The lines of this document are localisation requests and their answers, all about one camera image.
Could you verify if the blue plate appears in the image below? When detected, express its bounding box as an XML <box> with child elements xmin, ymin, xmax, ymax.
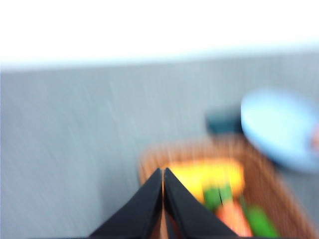
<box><xmin>240</xmin><ymin>87</ymin><xmax>319</xmax><ymax>171</ymax></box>

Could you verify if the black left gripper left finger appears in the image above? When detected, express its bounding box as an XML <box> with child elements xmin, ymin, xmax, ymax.
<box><xmin>89</xmin><ymin>168</ymin><xmax>163</xmax><ymax>239</ymax></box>

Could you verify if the brown wicker basket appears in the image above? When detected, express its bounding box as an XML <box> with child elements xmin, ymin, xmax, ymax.
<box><xmin>138</xmin><ymin>139</ymin><xmax>317</xmax><ymax>238</ymax></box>

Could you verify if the yellow toy corn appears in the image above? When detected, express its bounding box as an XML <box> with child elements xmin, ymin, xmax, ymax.
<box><xmin>168</xmin><ymin>159</ymin><xmax>246</xmax><ymax>207</ymax></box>

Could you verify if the orange toy carrot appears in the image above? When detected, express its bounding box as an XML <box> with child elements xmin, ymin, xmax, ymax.
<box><xmin>215</xmin><ymin>196</ymin><xmax>253</xmax><ymax>237</ymax></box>

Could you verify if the green toy cucumber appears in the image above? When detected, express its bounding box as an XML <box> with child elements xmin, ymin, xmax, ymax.
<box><xmin>246</xmin><ymin>205</ymin><xmax>279</xmax><ymax>238</ymax></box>

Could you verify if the black tray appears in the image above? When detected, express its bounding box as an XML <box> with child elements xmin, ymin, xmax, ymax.
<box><xmin>205</xmin><ymin>108</ymin><xmax>243</xmax><ymax>136</ymax></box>

